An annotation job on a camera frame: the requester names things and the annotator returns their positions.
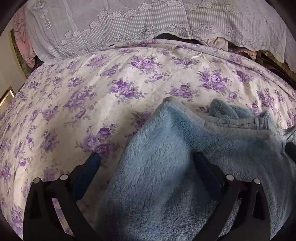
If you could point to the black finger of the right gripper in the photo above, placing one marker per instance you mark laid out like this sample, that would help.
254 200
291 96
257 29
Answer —
290 150

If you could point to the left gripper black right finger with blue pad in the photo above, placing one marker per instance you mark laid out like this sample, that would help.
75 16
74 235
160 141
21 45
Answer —
252 221

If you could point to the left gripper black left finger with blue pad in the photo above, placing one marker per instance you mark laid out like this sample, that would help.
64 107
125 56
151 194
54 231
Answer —
40 220

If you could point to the blue fleece garment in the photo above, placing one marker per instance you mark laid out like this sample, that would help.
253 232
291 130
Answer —
156 192

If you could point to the folded clothes pile under lace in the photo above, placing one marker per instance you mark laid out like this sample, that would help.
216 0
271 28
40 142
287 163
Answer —
264 58

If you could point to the purple floral bedspread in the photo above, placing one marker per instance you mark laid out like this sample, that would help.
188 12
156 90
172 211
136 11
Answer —
96 102

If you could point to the pink floral fabric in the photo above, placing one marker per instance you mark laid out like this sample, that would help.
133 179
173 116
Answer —
22 38

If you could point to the white lace cover cloth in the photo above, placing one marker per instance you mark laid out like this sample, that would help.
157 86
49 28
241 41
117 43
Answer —
64 29

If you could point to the wooden furniture frame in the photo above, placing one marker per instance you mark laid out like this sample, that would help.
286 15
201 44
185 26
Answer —
7 97

